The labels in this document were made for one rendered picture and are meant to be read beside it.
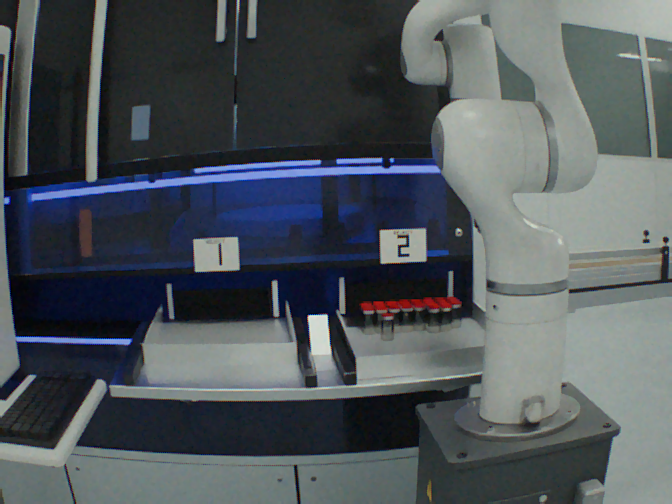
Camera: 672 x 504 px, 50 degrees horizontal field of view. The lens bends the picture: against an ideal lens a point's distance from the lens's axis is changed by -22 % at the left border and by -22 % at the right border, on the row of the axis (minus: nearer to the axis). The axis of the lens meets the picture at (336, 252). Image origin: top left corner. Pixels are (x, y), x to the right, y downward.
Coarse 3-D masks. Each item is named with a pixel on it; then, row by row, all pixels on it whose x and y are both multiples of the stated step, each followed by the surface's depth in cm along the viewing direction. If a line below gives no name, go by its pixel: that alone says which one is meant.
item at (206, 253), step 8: (200, 240) 161; (208, 240) 161; (216, 240) 161; (224, 240) 161; (232, 240) 161; (200, 248) 161; (208, 248) 161; (216, 248) 161; (224, 248) 161; (232, 248) 161; (200, 256) 161; (208, 256) 161; (216, 256) 161; (224, 256) 161; (232, 256) 162; (200, 264) 161; (208, 264) 161; (216, 264) 162; (224, 264) 162; (232, 264) 162
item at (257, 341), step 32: (160, 320) 164; (192, 320) 170; (224, 320) 170; (256, 320) 170; (288, 320) 160; (160, 352) 137; (192, 352) 137; (224, 352) 138; (256, 352) 138; (288, 352) 139
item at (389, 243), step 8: (384, 232) 164; (392, 232) 164; (400, 232) 164; (408, 232) 164; (416, 232) 164; (424, 232) 164; (384, 240) 164; (392, 240) 164; (400, 240) 164; (416, 240) 164; (424, 240) 164; (384, 248) 164; (392, 248) 164; (408, 248) 164; (416, 248) 164; (424, 248) 165; (384, 256) 164; (392, 256) 164; (416, 256) 165; (424, 256) 165
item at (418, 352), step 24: (336, 312) 161; (480, 312) 157; (360, 336) 155; (408, 336) 153; (432, 336) 152; (456, 336) 151; (480, 336) 149; (360, 360) 128; (384, 360) 129; (408, 360) 129; (432, 360) 129; (456, 360) 130; (480, 360) 130
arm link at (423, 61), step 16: (432, 0) 116; (448, 0) 114; (464, 0) 112; (480, 0) 111; (416, 16) 117; (432, 16) 115; (448, 16) 114; (464, 16) 114; (416, 32) 117; (432, 32) 116; (416, 48) 119; (432, 48) 121; (416, 64) 121; (432, 64) 122; (416, 80) 124; (432, 80) 124
